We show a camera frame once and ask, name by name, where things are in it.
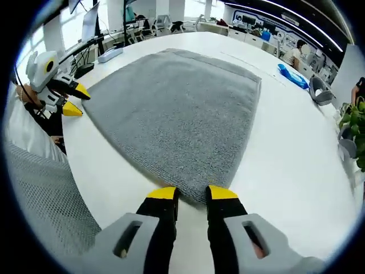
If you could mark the dark cloth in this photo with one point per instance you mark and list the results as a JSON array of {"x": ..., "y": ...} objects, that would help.
[{"x": 48, "y": 125}]

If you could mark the blue wet wipes packet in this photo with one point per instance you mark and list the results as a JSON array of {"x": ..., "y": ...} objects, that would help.
[{"x": 293, "y": 76}]

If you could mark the grey mesh chair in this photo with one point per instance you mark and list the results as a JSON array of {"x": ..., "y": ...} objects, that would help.
[{"x": 48, "y": 199}]

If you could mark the blue container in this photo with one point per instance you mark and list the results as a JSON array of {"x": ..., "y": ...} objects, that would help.
[{"x": 267, "y": 36}]

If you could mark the grey towel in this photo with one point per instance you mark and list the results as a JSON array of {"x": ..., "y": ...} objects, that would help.
[{"x": 176, "y": 114}]

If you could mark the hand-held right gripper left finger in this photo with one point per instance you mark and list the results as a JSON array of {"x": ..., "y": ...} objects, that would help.
[{"x": 159, "y": 228}]

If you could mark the black floor stand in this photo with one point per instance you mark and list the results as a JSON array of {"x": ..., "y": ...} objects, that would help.
[{"x": 125, "y": 28}]

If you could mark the white office chair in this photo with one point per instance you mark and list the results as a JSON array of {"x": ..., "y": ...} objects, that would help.
[{"x": 162, "y": 24}]

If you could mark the person's pale garment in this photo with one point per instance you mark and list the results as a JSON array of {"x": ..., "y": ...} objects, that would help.
[{"x": 28, "y": 137}]

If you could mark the black monitor stand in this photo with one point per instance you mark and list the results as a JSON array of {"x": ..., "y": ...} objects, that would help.
[{"x": 99, "y": 42}]

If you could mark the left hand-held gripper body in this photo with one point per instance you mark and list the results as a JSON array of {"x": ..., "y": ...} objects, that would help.
[{"x": 41, "y": 72}]

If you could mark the white power strip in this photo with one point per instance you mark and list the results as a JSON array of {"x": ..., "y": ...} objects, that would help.
[{"x": 109, "y": 54}]

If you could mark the white-backed desk monitor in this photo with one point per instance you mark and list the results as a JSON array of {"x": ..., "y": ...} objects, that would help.
[{"x": 89, "y": 21}]

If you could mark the green potted plant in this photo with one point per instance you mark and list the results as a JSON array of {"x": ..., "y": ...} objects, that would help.
[{"x": 356, "y": 120}]

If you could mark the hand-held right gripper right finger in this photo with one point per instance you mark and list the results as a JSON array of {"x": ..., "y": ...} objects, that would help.
[{"x": 225, "y": 228}]

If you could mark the white low cabinets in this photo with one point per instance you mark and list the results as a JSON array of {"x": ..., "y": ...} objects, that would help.
[{"x": 242, "y": 35}]

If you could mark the person's left hand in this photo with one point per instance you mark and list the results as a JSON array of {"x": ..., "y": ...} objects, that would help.
[{"x": 30, "y": 97}]

